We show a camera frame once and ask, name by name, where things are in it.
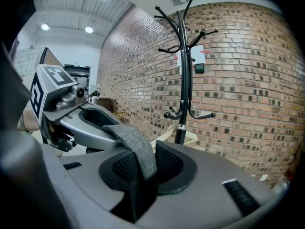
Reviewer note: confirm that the white paper sheet with tape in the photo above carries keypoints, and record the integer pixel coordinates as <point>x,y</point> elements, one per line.
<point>199,54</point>

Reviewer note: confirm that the person's left forearm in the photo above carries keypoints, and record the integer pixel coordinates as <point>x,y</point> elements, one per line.
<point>29,118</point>

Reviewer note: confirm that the wooden clothes hanger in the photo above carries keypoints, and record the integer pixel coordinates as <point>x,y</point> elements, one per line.
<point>168,132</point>

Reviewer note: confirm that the white wall board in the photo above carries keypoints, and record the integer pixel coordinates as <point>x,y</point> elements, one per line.
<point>26,61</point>

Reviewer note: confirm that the black wall panel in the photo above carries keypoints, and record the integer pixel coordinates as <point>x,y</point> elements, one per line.
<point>200,68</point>

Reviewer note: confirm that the grey metal cabinet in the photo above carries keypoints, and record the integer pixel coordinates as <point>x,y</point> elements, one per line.
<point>79,74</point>

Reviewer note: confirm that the black coat rack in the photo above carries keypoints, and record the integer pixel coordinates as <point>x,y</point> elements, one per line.
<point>184,80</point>

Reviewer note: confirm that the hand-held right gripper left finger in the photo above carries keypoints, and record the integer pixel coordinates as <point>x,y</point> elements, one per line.
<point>95,182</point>

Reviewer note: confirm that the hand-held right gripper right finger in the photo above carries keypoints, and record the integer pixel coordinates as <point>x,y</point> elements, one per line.
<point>205,199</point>

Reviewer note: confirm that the brown partition panel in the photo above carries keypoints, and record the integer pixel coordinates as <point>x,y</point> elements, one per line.
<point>51,58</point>

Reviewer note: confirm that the grey backpack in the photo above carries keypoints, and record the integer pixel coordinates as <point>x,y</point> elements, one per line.
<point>138,147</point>

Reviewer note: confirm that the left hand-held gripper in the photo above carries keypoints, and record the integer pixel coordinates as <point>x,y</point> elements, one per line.
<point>50,89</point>

